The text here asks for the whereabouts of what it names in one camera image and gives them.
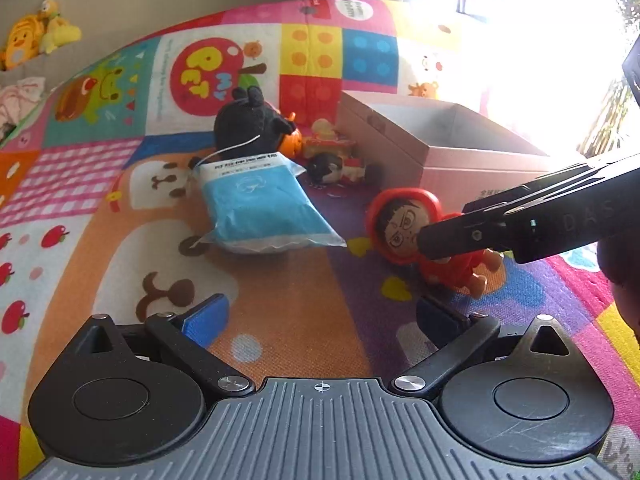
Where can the pink crumpled cloth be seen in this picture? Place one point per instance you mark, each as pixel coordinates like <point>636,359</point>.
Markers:
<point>20,100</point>

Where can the blue and white packet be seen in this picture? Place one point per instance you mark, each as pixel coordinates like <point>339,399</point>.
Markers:
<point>260,205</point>

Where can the black and white small toy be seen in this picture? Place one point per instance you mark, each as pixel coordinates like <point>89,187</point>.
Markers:
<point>325,170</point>

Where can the pink cardboard box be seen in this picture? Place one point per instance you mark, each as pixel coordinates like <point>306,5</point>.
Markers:
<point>400,150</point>

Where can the orange and yellow plush toy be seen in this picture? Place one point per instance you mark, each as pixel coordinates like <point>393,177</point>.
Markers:
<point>22,40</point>

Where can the yellow and pink toy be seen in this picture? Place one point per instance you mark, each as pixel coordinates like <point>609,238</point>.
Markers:
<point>325,140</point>

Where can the red hooded doll figure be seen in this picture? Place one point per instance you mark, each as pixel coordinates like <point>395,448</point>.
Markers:
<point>395,220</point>

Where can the black plush toy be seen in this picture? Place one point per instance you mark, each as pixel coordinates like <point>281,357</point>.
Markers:
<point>245,120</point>

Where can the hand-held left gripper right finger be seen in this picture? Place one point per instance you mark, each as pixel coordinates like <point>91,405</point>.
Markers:
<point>440,321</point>

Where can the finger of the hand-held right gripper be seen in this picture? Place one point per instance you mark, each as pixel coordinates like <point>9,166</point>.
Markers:
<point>455,237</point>
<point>492,200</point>

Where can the red and white small toy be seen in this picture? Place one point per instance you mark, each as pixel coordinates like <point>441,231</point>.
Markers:
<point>354,170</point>

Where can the orange pumpkin toy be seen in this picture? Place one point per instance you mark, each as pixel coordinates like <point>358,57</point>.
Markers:
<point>291,142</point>

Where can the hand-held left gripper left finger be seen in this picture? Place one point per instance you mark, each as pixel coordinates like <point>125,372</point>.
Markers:
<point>207,317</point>

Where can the person's right hand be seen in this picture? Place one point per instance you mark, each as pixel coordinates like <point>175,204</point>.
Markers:
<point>625,280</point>

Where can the colourful printed play mat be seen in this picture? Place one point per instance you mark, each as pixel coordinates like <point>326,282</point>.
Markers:
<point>300,300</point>

